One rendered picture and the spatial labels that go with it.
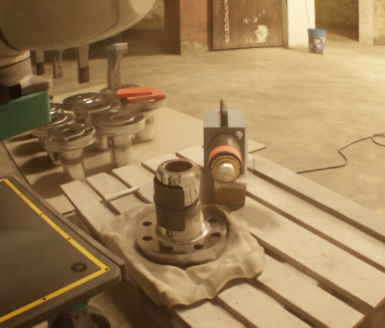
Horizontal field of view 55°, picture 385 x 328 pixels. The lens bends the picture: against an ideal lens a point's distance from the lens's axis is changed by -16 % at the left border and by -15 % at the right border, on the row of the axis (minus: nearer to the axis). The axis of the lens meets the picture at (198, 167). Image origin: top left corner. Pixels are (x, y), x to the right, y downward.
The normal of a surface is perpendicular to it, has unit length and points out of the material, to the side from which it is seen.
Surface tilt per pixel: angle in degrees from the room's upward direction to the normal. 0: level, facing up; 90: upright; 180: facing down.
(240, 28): 90
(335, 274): 0
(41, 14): 106
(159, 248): 0
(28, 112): 90
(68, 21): 120
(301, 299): 0
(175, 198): 90
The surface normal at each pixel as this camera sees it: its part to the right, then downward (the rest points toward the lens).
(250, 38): 0.59, 0.33
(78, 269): -0.02, -0.91
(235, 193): -0.12, 0.41
